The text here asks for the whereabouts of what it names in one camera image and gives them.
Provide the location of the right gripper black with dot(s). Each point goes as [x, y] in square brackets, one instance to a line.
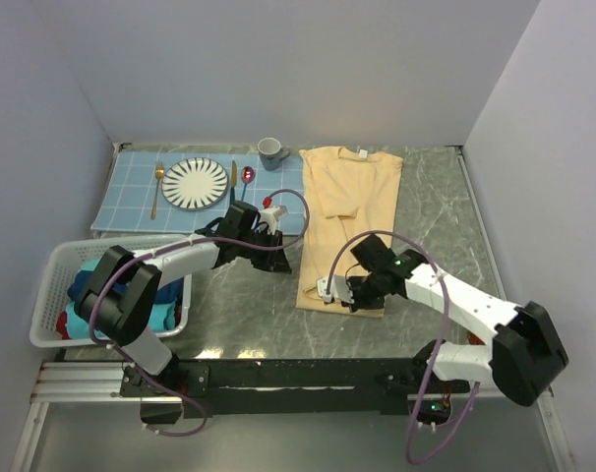
[358, 303]

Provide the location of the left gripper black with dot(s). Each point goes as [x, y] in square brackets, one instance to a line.
[273, 261]

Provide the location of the cream yellow t shirt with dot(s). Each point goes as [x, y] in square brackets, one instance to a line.
[347, 193]

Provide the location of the blue checked placemat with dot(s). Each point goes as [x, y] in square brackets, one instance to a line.
[132, 204]

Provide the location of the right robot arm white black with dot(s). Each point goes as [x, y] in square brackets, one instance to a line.
[520, 350]

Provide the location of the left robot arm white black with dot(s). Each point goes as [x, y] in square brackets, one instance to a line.
[118, 298]

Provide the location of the striped white plate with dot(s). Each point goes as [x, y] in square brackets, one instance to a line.
[195, 183]

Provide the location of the grey mug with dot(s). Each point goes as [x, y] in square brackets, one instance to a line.
[272, 153]

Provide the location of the gold fork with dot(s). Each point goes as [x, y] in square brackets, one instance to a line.
[158, 175]

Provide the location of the teal folded shirt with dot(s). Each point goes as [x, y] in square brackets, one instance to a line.
[89, 265]

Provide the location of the dark blue rolled shirt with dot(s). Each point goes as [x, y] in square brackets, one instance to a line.
[168, 294]

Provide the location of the white plastic basket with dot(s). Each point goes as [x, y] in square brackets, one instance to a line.
[63, 264]

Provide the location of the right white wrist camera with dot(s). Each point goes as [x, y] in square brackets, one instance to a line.
[334, 289]

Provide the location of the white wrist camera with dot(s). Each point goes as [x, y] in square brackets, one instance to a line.
[334, 289]
[271, 216]

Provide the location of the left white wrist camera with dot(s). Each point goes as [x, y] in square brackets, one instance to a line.
[271, 216]

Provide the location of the green handled knife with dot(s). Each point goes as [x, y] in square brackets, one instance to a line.
[233, 181]

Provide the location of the aluminium frame rail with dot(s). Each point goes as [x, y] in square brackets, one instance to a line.
[72, 378]

